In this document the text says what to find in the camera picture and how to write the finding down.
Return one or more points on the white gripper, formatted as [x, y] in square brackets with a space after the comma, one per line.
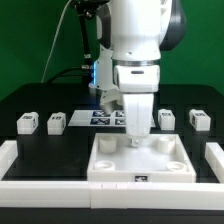
[138, 110]

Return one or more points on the white square tabletop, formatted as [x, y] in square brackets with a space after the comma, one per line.
[156, 158]

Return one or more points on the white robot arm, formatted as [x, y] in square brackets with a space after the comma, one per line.
[132, 35]

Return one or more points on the white marker sheet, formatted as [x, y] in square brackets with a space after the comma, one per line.
[97, 118]

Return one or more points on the white U-shaped fence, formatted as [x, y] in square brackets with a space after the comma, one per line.
[95, 195]

